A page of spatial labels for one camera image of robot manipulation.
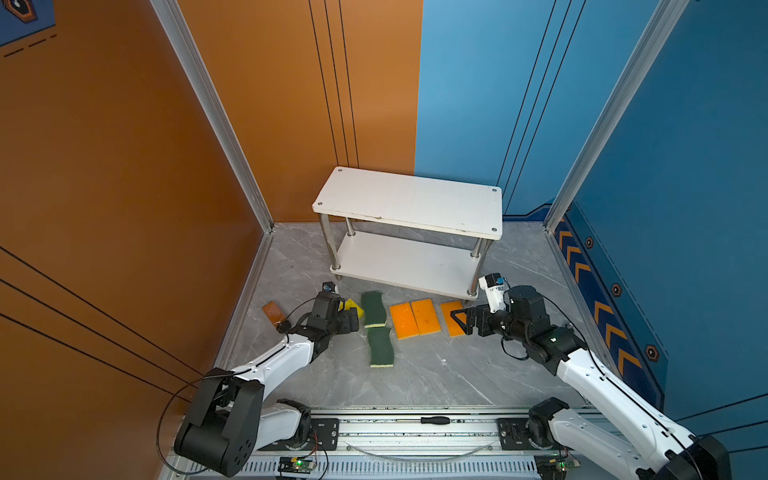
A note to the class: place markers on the orange sponge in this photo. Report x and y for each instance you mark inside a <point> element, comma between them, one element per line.
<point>404,321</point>
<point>426,317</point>
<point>454,328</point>

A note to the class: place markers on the aluminium corner post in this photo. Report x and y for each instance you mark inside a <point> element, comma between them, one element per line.
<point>661,24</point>
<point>176,29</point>

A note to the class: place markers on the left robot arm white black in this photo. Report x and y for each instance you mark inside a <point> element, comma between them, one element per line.
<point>227,419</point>

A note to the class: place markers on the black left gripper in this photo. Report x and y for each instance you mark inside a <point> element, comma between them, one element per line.
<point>347,327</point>

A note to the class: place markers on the black screwdriver on rail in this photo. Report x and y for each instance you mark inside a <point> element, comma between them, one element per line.
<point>435,420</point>

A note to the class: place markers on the green wavy sponge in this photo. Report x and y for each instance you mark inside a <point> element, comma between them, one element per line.
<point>382,353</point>
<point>375,314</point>

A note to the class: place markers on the right aluminium corner post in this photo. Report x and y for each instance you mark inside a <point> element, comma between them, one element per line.
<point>661,24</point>

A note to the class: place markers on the white two-tier shelf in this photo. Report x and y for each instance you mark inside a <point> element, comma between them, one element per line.
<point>447,207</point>

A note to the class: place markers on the left green circuit board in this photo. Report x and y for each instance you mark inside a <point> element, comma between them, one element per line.
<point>296,467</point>

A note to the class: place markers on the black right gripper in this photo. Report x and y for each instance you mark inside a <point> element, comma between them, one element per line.
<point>482,312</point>

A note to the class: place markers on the right green circuit board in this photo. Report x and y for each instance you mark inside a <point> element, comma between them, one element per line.
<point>555,468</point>

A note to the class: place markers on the left aluminium corner post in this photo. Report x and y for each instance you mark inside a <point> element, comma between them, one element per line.
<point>176,29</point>

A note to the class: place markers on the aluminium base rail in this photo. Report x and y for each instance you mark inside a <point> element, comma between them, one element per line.
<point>392,444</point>

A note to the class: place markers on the orange sponge middle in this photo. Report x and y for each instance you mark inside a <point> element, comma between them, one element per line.
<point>426,317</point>

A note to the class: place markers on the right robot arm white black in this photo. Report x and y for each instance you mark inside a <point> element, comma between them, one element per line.
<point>648,444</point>

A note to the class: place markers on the green circuit board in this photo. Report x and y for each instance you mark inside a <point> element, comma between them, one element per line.
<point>555,468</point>
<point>296,467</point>

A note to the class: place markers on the orange sponge left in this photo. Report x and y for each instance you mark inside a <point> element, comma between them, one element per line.
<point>404,321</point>

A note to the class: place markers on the brown sponge by wall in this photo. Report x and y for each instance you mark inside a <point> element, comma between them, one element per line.
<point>274,314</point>

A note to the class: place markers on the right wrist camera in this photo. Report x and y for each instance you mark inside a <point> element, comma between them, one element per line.
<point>496,289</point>

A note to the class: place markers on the orange sponge right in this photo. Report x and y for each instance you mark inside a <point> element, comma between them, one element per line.
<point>454,328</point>

